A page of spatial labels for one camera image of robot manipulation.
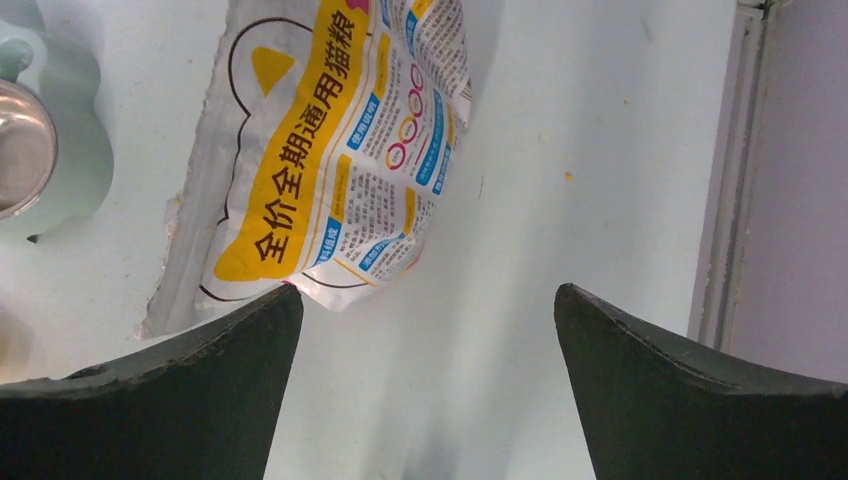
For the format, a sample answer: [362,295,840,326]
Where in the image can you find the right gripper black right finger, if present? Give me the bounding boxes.
[554,283,847,479]

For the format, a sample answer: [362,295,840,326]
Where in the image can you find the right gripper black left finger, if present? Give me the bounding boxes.
[1,286,304,479]

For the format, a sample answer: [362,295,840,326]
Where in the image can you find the white yellow pet food bag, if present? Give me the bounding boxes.
[140,0,472,338]

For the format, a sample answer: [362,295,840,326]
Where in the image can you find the steel bowl in green stand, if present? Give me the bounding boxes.
[1,20,114,239]

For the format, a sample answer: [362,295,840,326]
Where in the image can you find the aluminium frame post right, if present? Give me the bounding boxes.
[687,1,786,353]

